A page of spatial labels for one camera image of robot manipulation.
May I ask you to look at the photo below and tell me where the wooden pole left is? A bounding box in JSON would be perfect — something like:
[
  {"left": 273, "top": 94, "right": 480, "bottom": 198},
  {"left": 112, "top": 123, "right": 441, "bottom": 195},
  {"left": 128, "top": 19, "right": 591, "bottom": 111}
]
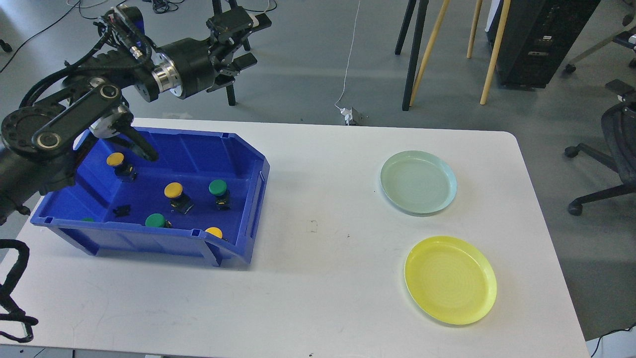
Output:
[{"left": 410, "top": 0, "right": 450, "bottom": 106}]

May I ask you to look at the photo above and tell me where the green button front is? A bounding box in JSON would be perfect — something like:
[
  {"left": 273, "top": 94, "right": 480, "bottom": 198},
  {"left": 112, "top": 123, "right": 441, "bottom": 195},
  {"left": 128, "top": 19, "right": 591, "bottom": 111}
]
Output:
[{"left": 145, "top": 213, "right": 172, "bottom": 228}]

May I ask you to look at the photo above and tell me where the white power adapter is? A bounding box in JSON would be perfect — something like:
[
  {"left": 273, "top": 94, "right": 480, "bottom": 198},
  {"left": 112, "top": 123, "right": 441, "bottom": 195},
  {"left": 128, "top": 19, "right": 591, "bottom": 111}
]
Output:
[{"left": 340, "top": 108, "right": 363, "bottom": 125}]

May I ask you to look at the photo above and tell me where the small black part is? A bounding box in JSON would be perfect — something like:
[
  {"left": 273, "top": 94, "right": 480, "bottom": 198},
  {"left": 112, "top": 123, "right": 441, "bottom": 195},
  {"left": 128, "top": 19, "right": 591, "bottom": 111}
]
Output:
[{"left": 113, "top": 204, "right": 132, "bottom": 218}]

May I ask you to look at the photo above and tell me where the black corrugated cable loop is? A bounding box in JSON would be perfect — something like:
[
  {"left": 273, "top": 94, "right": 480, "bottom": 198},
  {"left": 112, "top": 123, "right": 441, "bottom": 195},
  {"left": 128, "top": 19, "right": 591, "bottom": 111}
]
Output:
[{"left": 0, "top": 239, "right": 39, "bottom": 344}]

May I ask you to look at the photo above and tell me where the blue plastic storage bin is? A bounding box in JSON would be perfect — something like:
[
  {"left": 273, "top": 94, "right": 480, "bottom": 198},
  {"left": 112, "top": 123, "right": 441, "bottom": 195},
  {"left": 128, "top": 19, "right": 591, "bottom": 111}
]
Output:
[{"left": 30, "top": 128, "right": 270, "bottom": 267}]

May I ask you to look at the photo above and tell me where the white cable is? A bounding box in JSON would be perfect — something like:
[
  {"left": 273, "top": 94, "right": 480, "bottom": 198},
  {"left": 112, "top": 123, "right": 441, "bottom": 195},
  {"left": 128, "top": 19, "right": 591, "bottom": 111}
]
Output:
[{"left": 334, "top": 0, "right": 362, "bottom": 111}]

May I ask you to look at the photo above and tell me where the yellow plate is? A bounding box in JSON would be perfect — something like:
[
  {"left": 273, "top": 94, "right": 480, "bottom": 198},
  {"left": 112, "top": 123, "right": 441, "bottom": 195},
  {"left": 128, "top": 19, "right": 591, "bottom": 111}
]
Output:
[{"left": 403, "top": 236, "right": 498, "bottom": 326}]

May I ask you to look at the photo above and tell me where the wooden pole middle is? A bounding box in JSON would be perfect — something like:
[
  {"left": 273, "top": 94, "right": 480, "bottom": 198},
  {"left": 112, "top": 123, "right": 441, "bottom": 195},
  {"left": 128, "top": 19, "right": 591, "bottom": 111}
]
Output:
[{"left": 466, "top": 0, "right": 483, "bottom": 59}]

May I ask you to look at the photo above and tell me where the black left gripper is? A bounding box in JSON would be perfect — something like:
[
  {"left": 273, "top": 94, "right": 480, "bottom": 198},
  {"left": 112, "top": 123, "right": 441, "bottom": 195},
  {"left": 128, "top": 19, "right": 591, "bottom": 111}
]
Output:
[{"left": 160, "top": 12, "right": 272, "bottom": 99}]

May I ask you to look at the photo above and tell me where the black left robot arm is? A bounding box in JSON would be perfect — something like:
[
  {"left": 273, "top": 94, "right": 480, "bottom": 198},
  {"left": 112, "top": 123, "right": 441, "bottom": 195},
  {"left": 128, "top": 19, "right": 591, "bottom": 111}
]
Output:
[{"left": 0, "top": 4, "right": 272, "bottom": 223}]

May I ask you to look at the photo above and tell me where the light green plate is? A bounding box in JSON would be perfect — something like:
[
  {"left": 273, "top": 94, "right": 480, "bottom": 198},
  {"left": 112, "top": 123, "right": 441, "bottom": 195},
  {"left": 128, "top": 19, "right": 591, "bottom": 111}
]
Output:
[{"left": 379, "top": 150, "right": 458, "bottom": 217}]

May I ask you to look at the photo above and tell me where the black computer tower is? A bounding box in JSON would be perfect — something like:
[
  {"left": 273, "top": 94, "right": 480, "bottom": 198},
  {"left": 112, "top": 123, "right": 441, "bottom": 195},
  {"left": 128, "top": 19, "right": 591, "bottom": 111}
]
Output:
[{"left": 496, "top": 0, "right": 600, "bottom": 89}]

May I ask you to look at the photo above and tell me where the black tripod leg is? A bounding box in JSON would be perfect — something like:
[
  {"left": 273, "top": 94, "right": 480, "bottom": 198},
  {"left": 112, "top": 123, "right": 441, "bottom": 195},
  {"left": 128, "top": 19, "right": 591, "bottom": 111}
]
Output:
[{"left": 395, "top": 0, "right": 429, "bottom": 111}]

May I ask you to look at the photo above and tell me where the yellow button front edge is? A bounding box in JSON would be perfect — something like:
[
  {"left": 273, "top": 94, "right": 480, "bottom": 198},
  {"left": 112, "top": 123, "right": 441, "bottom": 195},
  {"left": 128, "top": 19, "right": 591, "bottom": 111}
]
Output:
[{"left": 205, "top": 227, "right": 228, "bottom": 242}]

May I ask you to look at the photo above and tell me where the yellow button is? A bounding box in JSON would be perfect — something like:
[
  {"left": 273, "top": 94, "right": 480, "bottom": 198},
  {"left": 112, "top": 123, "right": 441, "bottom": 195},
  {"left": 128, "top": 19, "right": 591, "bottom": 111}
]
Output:
[
  {"left": 163, "top": 182, "right": 194, "bottom": 215},
  {"left": 105, "top": 152, "right": 137, "bottom": 182}
]

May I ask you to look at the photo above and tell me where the green button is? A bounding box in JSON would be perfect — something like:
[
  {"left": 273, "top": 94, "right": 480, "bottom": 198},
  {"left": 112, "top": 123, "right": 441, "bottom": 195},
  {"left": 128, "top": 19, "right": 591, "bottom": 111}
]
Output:
[
  {"left": 208, "top": 179, "right": 231, "bottom": 210},
  {"left": 145, "top": 213, "right": 172, "bottom": 228}
]

